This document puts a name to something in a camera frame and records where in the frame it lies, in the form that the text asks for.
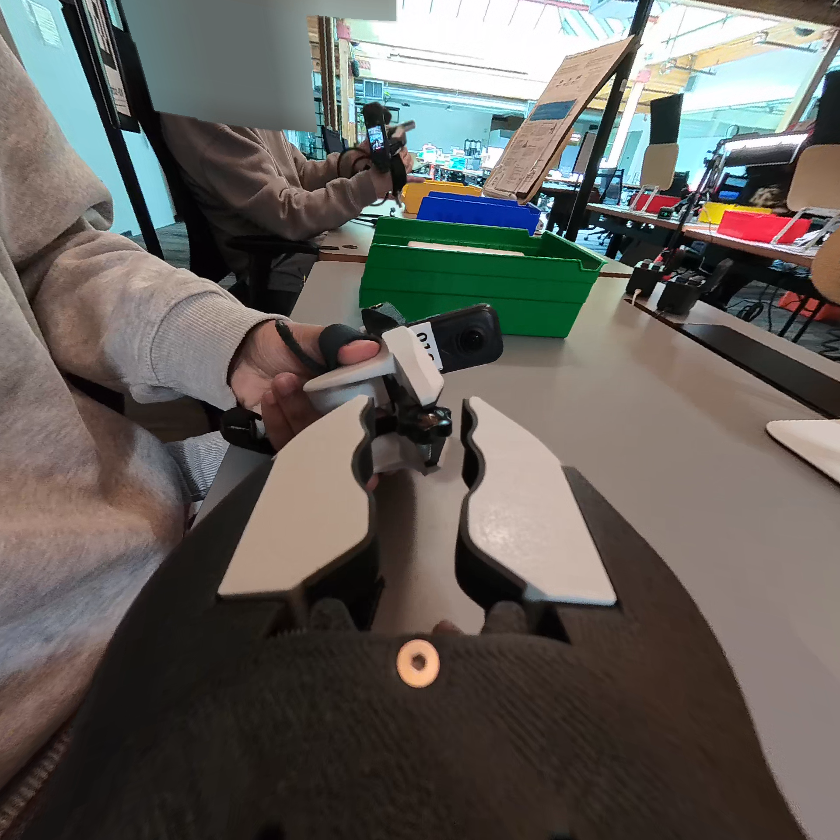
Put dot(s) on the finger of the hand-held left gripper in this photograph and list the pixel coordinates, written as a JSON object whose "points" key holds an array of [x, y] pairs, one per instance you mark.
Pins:
{"points": [[417, 367], [394, 456]]}

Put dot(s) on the black battery charger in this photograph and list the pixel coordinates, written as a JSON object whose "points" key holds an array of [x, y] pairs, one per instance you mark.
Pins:
{"points": [[679, 295], [644, 279]]}

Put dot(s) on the cardboard sheet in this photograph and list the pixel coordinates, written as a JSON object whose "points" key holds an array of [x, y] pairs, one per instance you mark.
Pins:
{"points": [[558, 118]]}

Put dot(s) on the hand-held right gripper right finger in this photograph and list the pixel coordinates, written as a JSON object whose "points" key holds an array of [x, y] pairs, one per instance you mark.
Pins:
{"points": [[531, 525]]}

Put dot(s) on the red plastic bin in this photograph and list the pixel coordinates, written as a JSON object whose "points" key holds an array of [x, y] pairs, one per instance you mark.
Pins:
{"points": [[761, 226]]}

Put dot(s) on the wooden backing board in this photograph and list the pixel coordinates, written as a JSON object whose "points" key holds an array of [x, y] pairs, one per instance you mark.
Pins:
{"points": [[828, 269]]}

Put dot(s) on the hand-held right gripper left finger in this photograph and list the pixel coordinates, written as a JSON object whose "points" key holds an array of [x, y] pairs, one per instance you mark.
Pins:
{"points": [[302, 512]]}

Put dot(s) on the black office chair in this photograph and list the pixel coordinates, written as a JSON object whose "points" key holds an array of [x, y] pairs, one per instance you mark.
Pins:
{"points": [[190, 229]]}

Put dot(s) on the large beige backing board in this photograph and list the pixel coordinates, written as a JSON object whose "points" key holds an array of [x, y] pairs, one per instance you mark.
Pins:
{"points": [[814, 177]]}

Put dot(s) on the person's striped light trousers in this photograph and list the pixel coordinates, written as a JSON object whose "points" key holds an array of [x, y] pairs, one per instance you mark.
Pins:
{"points": [[197, 466]]}

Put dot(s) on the small beige backing board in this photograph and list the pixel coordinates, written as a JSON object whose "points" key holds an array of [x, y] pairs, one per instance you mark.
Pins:
{"points": [[659, 164]]}

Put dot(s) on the white light bar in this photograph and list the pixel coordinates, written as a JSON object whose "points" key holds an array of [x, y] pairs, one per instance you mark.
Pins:
{"points": [[764, 139]]}

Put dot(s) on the black knob thumbscrew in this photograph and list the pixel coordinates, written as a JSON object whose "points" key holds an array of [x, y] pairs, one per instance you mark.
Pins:
{"points": [[426, 423]]}

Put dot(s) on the blue plastic bin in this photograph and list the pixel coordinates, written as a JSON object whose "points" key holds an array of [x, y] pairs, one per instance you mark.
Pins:
{"points": [[479, 213]]}

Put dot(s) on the large black panel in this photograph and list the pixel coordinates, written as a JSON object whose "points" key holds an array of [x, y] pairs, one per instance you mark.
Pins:
{"points": [[828, 111]]}

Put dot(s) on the black steel post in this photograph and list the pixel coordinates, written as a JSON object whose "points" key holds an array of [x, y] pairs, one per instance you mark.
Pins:
{"points": [[604, 131]]}

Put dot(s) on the white flat board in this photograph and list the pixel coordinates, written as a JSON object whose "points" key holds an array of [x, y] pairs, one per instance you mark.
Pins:
{"points": [[466, 249]]}

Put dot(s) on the yellow plastic bin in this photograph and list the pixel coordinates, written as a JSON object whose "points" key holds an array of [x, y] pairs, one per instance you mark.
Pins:
{"points": [[722, 211], [433, 193]]}

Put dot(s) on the person's left hand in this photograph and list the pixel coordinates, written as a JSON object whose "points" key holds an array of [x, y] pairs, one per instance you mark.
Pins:
{"points": [[269, 361]]}

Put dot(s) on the person's left forearm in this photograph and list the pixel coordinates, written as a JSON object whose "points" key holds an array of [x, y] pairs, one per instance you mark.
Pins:
{"points": [[164, 328]]}

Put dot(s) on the green plastic bin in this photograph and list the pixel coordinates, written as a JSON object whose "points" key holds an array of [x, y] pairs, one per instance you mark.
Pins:
{"points": [[472, 289]]}

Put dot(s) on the small black panel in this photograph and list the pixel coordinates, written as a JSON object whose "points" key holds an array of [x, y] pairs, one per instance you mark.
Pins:
{"points": [[666, 118]]}

